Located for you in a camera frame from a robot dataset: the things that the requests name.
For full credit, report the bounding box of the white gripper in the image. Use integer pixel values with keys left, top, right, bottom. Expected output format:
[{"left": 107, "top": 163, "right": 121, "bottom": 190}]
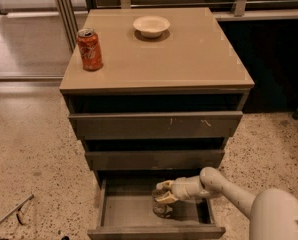
[{"left": 155, "top": 176, "right": 211, "bottom": 204}]

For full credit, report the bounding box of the clear plastic water bottle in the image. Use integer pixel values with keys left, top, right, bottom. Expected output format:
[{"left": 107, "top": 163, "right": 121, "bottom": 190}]
[{"left": 152, "top": 189, "right": 172, "bottom": 218}]

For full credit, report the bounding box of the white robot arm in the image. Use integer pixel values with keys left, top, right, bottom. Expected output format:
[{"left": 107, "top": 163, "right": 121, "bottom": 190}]
[{"left": 155, "top": 167, "right": 298, "bottom": 240}]

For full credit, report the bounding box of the grey bottom drawer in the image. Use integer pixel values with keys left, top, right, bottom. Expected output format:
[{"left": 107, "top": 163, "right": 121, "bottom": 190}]
[{"left": 88, "top": 176, "right": 226, "bottom": 240}]

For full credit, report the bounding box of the grey drawer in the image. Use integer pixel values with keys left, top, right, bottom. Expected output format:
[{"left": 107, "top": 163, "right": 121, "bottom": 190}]
[
  {"left": 88, "top": 176, "right": 226, "bottom": 240},
  {"left": 69, "top": 111, "right": 242, "bottom": 140},
  {"left": 85, "top": 150, "right": 224, "bottom": 171}
]

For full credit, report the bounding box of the grey top drawer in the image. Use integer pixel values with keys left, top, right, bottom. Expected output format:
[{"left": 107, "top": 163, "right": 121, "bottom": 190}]
[{"left": 69, "top": 111, "right": 242, "bottom": 140}]

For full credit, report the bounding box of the grey middle drawer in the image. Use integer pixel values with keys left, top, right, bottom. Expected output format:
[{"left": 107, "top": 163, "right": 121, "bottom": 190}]
[{"left": 85, "top": 150, "right": 224, "bottom": 171}]

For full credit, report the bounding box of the grey drawer cabinet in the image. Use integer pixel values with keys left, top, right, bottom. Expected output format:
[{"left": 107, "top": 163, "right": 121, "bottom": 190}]
[{"left": 60, "top": 8, "right": 254, "bottom": 181}]

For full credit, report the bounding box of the metal rod on floor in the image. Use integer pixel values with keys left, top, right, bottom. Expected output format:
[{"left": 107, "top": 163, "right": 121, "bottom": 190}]
[{"left": 0, "top": 193, "right": 34, "bottom": 225}]

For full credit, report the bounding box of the white bowl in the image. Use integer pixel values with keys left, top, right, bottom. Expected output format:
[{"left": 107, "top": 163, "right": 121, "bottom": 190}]
[{"left": 133, "top": 16, "right": 170, "bottom": 38}]

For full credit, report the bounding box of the orange soda can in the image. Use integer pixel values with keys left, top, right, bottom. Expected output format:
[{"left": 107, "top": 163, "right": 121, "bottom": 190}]
[{"left": 76, "top": 28, "right": 103, "bottom": 71}]

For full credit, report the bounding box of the aluminium frame post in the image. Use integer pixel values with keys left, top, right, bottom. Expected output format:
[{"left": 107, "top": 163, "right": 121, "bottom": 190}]
[{"left": 55, "top": 0, "right": 78, "bottom": 52}]

